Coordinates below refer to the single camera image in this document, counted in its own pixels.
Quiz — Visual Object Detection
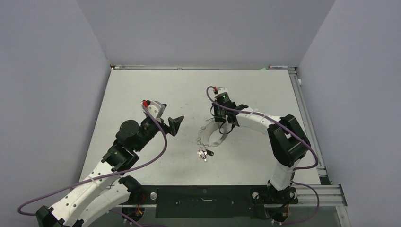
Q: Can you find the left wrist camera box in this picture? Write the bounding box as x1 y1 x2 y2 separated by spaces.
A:
147 100 167 123

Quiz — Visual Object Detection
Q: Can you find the aluminium rail front right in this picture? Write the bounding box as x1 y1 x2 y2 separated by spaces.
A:
294 184 347 207

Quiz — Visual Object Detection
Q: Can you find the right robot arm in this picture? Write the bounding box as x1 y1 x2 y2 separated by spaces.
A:
212 87 311 202

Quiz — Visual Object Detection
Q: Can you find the perforated metal key plate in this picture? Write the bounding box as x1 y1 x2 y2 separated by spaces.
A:
196 118 229 149

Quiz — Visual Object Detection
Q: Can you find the aluminium rail back edge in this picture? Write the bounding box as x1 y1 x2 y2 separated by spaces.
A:
110 65 296 71

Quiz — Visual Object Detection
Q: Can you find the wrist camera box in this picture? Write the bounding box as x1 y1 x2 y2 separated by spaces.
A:
217 87 229 95
147 100 167 123

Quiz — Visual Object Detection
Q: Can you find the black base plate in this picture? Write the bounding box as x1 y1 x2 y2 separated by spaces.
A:
122 185 298 219

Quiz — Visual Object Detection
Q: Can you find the aluminium rail edge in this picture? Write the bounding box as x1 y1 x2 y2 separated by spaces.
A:
288 67 332 185
110 65 296 71

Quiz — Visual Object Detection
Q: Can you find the aluminium rail right edge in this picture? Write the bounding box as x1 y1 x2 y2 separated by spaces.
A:
288 67 332 185

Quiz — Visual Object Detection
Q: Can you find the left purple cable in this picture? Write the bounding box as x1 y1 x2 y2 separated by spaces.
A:
17 105 168 227

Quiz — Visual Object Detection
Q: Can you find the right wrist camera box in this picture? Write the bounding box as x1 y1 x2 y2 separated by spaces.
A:
217 87 229 95

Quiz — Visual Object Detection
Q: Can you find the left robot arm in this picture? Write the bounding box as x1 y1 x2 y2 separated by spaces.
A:
35 114 184 227

